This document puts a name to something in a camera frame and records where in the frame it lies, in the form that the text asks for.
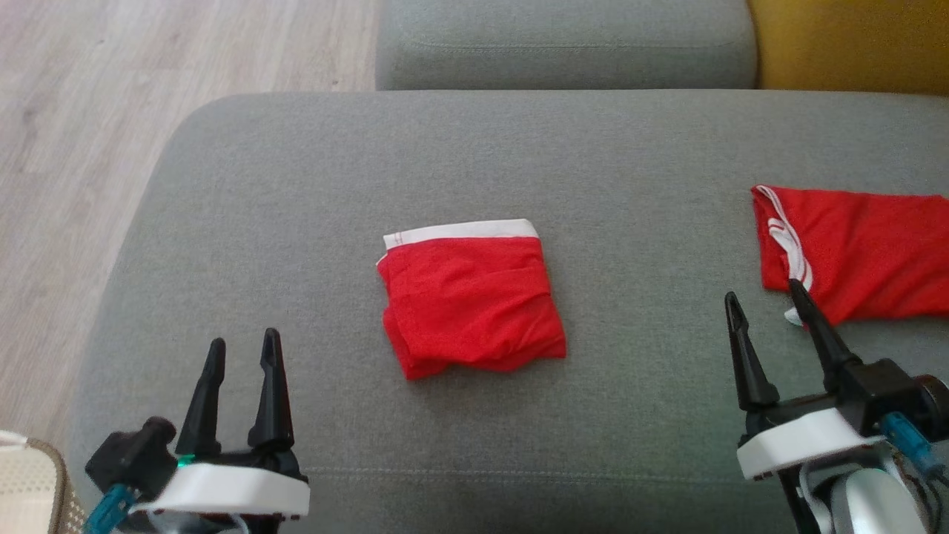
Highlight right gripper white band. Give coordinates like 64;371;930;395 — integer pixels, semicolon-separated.
724;278;888;481

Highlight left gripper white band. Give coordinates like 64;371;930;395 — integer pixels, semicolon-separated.
128;328;311;521

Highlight red basketball jersey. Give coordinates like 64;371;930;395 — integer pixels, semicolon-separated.
750;184;949;328

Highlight red shorts with white trim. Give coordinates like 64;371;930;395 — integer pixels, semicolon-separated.
376;218;569;381

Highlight beige woven laundry basket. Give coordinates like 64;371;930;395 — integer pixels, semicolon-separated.
0;429;87;534

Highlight yellow cushion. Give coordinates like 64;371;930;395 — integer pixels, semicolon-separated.
747;0;949;96

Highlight grey sofa seat cushion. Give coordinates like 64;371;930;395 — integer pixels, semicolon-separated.
67;89;949;534

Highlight grey sofa back cushion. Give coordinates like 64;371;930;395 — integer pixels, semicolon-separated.
375;0;759;92

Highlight teal right camera cable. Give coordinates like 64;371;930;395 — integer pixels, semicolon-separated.
880;412;949;484

